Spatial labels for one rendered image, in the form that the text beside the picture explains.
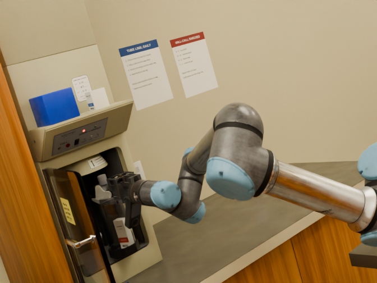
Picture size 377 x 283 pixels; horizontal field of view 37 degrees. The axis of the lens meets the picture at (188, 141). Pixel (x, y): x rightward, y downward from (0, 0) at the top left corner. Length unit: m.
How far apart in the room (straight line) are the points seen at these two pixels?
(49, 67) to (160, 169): 0.89
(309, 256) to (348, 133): 1.49
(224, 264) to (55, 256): 0.52
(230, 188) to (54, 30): 0.85
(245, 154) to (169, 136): 1.32
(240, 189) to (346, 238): 1.08
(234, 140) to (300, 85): 1.95
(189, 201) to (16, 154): 0.51
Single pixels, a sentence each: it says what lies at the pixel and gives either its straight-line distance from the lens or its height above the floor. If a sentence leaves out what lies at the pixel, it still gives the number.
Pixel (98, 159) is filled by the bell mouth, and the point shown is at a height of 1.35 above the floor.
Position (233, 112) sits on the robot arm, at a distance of 1.32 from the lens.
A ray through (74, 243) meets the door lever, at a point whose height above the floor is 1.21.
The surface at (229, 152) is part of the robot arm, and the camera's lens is 1.27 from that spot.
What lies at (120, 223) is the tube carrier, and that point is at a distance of 1.85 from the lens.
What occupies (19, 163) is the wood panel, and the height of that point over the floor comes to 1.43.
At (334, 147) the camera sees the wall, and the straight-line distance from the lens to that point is 3.40.
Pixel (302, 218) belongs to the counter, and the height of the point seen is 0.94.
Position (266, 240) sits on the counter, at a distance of 1.94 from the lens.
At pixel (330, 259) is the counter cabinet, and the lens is 2.24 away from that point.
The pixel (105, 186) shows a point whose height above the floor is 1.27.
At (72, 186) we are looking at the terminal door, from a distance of 1.55.
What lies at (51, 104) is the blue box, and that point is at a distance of 1.70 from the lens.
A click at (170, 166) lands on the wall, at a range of 2.57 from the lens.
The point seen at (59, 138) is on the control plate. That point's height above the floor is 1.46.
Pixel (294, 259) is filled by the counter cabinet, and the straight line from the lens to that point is 2.08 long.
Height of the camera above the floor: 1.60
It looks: 8 degrees down
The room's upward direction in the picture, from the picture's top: 16 degrees counter-clockwise
